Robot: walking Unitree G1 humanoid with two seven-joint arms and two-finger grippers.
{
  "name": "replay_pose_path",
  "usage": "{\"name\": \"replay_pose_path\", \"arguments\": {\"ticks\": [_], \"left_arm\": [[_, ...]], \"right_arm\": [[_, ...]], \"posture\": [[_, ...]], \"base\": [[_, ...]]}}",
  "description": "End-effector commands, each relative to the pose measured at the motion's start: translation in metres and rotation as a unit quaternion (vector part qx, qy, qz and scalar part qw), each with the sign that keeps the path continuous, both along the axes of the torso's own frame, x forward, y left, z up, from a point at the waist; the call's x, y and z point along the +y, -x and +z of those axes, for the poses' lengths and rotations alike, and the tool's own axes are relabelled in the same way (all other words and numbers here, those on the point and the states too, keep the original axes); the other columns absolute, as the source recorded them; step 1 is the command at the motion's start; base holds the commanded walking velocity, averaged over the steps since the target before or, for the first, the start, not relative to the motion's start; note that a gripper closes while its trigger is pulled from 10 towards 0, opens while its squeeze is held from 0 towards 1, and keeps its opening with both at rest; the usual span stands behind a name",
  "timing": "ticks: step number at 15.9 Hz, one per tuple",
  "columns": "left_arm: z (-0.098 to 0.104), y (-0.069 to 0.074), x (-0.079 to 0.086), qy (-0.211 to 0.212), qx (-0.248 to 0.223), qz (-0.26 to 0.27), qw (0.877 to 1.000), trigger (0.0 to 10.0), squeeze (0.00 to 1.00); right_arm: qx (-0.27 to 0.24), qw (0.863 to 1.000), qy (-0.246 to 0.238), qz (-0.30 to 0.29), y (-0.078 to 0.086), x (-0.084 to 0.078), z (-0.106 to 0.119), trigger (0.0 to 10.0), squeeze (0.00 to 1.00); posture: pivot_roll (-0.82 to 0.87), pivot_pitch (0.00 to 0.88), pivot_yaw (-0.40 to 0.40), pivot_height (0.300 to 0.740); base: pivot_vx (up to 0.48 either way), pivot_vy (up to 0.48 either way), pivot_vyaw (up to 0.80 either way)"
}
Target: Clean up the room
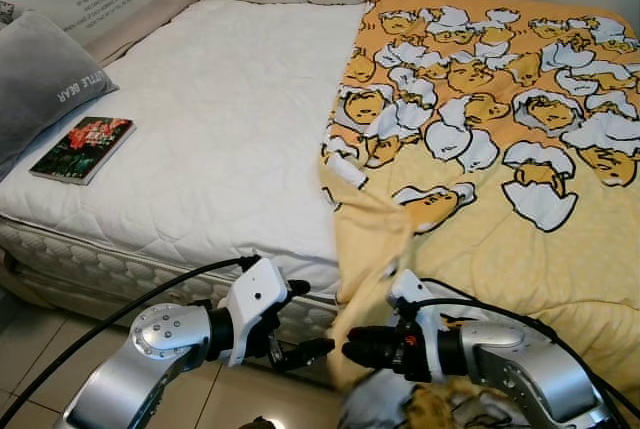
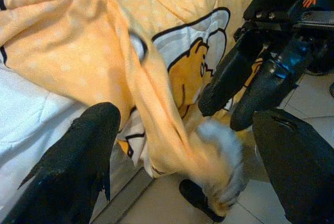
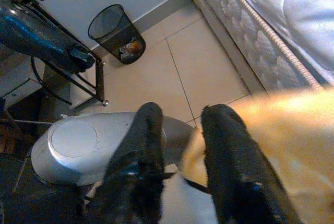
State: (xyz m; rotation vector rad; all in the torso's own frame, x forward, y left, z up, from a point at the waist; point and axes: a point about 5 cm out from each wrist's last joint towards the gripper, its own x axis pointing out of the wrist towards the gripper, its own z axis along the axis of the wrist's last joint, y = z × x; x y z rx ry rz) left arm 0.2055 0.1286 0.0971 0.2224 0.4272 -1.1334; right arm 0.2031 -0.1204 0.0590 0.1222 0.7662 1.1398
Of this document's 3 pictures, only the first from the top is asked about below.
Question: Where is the yellow cartoon print blanket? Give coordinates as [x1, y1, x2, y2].
[318, 0, 640, 429]

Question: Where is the dark illustrated book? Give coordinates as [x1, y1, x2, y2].
[30, 116, 136, 186]

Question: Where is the white quilted mattress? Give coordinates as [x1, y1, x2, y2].
[0, 0, 373, 345]

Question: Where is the grey plush pillow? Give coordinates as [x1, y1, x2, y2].
[0, 11, 118, 180]

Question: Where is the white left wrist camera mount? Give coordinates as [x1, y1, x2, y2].
[222, 257, 291, 367]

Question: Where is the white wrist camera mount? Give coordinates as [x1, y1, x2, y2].
[388, 269, 441, 335]
[222, 257, 291, 367]

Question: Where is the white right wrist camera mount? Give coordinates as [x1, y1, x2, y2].
[388, 269, 441, 335]

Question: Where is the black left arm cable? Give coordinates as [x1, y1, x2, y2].
[0, 257, 261, 425]

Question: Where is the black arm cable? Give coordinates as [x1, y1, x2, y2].
[415, 279, 640, 420]
[0, 257, 261, 425]

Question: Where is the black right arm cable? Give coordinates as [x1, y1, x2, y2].
[415, 279, 640, 420]

